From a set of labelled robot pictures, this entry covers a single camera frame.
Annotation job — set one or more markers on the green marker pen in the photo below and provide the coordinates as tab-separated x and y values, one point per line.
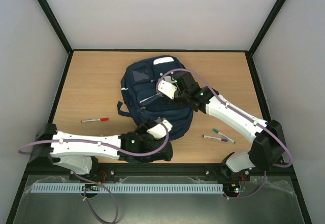
225	136

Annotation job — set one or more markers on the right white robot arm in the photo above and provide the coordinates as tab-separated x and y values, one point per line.
266	137

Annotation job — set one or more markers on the navy blue student backpack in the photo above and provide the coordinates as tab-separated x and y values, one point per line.
141	101

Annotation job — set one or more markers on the red pen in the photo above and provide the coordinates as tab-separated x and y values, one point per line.
94	120

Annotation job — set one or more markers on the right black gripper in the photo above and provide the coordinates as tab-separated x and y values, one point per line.
176	79

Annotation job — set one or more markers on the light blue slotted cable duct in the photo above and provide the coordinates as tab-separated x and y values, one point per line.
131	188

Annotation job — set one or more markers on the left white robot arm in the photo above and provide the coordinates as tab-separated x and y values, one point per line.
149	142

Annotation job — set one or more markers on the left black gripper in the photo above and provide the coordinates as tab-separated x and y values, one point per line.
140	128

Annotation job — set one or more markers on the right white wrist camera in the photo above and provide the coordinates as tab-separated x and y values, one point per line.
167	89

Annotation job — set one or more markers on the purple marker pen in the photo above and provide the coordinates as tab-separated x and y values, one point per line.
215	138

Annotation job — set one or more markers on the black aluminium frame rail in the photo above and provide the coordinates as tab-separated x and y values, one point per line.
167	169

